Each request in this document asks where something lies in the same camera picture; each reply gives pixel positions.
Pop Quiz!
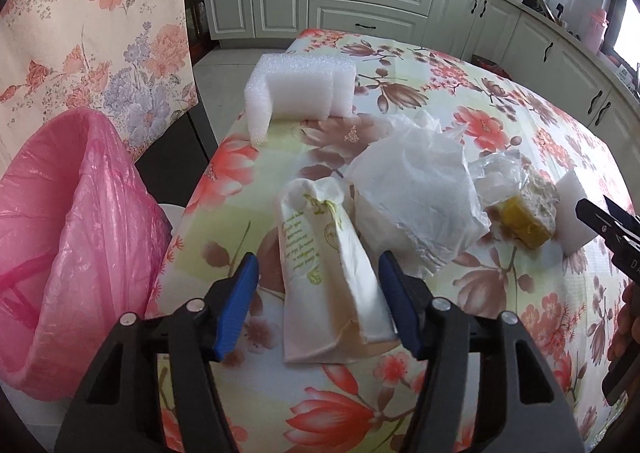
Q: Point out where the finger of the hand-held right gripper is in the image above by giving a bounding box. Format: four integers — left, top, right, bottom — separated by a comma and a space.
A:
602, 194, 640, 234
576, 199, 626, 246

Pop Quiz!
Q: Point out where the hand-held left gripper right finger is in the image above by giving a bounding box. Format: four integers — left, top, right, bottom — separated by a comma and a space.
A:
377, 250, 586, 453

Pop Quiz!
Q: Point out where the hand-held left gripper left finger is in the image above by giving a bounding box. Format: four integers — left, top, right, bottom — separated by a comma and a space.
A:
55, 253, 261, 453

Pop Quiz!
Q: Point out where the small white foam block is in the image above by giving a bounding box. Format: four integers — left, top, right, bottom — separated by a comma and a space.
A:
552, 170, 608, 256

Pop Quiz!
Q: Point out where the yellow sponge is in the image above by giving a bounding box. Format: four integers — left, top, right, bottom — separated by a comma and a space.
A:
492, 168, 560, 250

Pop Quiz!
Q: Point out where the white paper bag yellow print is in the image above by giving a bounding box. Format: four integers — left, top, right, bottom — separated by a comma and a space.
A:
274, 177, 401, 365

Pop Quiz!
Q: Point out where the clear plastic wrap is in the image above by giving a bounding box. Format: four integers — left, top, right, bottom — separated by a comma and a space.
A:
467, 151, 533, 208

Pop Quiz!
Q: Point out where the white plastic bag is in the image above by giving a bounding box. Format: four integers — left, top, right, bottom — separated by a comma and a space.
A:
345, 113, 493, 279

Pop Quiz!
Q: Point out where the pink plastic bin liner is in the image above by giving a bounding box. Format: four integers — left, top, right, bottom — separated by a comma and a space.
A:
0, 109, 173, 401

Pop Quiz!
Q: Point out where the large bent white foam block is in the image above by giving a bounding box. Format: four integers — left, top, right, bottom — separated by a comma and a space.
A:
243, 53, 358, 148

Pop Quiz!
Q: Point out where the person's right hand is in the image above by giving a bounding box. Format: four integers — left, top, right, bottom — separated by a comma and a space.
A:
609, 280, 638, 369

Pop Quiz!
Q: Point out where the red box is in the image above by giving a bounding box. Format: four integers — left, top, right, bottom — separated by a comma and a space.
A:
472, 55, 512, 80

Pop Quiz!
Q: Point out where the pink thermos jug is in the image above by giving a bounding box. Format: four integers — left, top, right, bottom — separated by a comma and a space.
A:
582, 8, 611, 54

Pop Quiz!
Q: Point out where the kitchen window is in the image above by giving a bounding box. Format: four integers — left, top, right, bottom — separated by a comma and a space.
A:
607, 0, 640, 66

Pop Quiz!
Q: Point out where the floral draped cloth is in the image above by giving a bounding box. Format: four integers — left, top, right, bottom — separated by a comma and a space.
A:
0, 0, 201, 164

